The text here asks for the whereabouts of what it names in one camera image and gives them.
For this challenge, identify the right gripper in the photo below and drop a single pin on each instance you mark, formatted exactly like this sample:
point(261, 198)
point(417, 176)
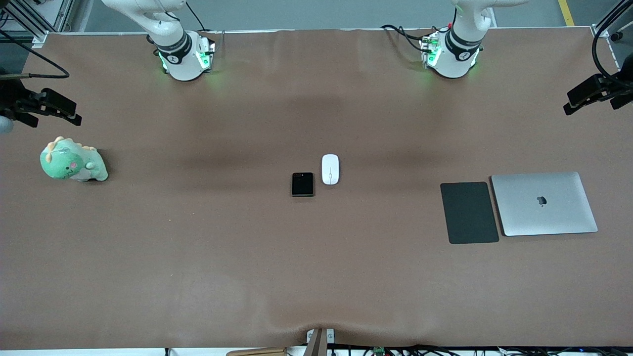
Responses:
point(11, 97)

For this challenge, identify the white computer mouse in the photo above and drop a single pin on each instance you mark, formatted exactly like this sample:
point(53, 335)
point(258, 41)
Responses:
point(330, 170)

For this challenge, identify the black phone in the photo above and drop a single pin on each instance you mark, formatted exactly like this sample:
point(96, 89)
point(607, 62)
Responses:
point(302, 185)

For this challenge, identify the black mouse pad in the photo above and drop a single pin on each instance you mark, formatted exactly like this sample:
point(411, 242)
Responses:
point(469, 213)

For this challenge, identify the green dinosaur plush toy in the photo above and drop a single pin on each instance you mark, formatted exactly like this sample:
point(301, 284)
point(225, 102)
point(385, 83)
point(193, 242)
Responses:
point(67, 163)

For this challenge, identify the silver laptop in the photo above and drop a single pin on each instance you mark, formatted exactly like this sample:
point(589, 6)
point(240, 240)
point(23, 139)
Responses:
point(544, 205)

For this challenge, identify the brown table cover mat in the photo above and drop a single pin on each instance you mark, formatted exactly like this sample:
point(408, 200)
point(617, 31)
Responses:
point(316, 272)

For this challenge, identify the wooden board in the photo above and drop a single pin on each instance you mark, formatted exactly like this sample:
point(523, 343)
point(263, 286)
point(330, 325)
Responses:
point(257, 352)

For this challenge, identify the aluminium frame profile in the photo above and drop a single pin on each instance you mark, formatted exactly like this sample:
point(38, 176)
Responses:
point(62, 12)

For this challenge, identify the metal table clamp bracket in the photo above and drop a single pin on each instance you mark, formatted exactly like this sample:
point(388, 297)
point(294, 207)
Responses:
point(330, 336)

